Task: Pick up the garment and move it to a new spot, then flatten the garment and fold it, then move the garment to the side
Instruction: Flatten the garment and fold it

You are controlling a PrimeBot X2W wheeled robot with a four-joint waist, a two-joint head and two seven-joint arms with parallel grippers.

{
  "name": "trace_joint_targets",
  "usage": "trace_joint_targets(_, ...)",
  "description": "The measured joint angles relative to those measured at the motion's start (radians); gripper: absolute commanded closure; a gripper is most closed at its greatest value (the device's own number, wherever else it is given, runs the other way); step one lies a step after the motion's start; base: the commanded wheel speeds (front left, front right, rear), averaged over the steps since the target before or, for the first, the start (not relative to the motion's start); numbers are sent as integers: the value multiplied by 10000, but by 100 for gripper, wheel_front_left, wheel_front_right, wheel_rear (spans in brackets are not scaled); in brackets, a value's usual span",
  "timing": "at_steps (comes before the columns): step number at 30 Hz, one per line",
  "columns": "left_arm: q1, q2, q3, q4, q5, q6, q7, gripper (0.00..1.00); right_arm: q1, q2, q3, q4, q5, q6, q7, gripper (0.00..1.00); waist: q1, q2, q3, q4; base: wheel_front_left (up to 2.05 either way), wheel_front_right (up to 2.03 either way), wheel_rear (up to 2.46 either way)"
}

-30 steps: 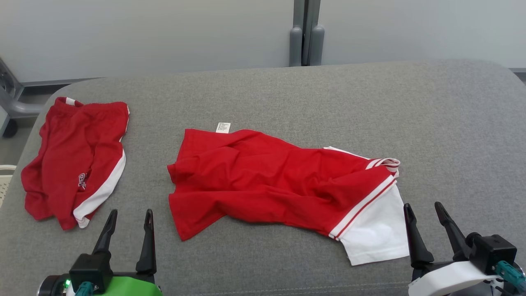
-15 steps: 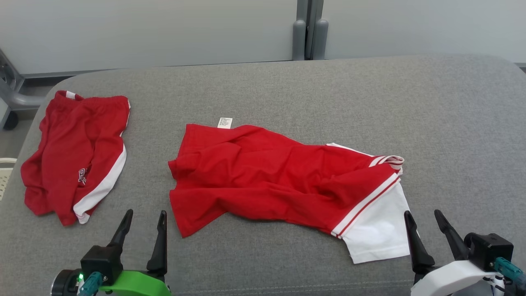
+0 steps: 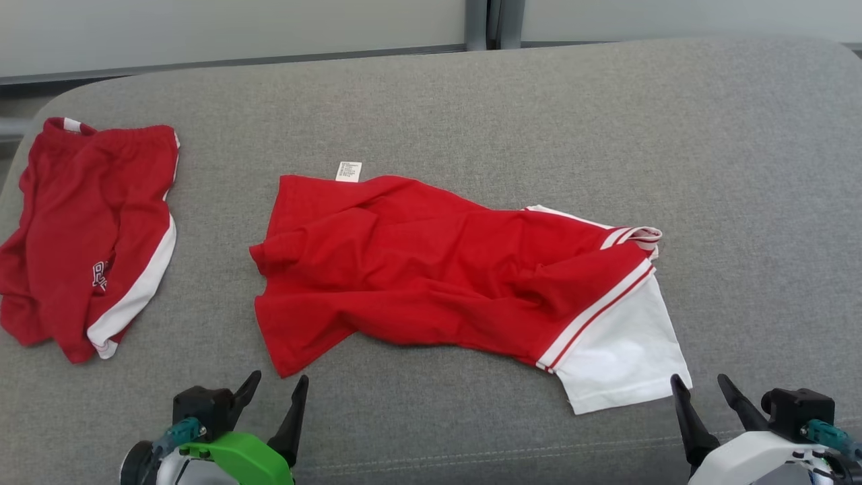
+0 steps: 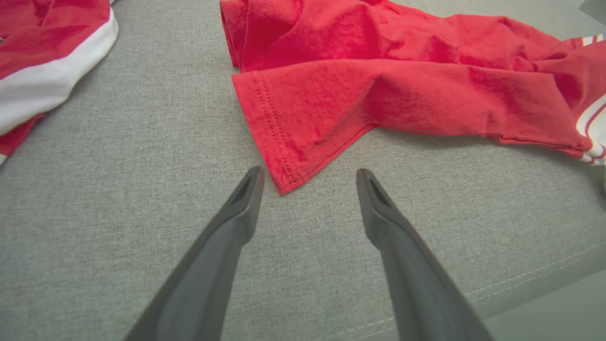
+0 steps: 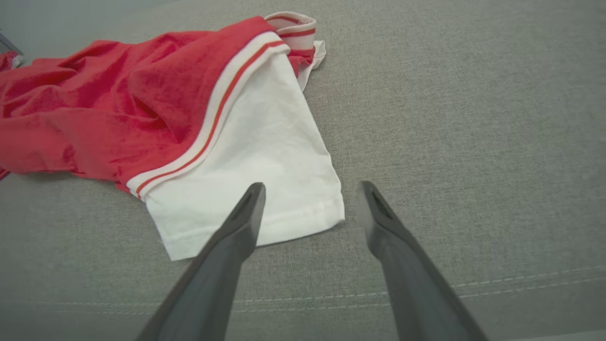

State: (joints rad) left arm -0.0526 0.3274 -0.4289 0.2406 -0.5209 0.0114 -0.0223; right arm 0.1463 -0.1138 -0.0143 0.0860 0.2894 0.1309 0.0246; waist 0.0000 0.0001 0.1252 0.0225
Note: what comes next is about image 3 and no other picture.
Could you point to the red white Bulls jersey shirt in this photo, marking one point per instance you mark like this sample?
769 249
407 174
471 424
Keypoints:
431 269

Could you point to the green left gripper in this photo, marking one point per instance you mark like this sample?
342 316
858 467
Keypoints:
249 458

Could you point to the red shorts with white stripe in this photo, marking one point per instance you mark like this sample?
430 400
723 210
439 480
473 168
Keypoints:
74 229

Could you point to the grey metal partition post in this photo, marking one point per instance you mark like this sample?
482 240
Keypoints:
495 23

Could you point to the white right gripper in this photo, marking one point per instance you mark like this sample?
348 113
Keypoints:
754 458

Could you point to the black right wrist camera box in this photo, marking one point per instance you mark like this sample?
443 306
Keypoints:
798 407

